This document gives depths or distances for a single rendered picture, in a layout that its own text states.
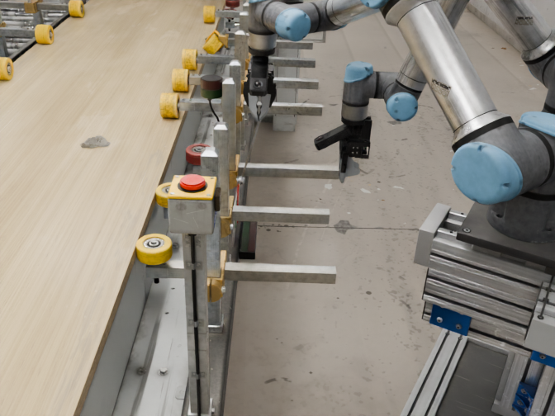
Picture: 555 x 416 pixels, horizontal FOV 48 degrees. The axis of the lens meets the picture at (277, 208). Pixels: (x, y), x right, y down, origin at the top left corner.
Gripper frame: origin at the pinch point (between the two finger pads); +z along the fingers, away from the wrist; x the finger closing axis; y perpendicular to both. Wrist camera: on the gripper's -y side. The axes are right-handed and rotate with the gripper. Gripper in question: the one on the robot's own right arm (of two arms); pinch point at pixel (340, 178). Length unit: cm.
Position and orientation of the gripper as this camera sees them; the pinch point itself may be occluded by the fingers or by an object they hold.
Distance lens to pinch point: 189.0
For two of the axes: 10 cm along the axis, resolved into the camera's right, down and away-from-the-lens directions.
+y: 10.0, 0.4, 0.1
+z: -0.4, 8.6, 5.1
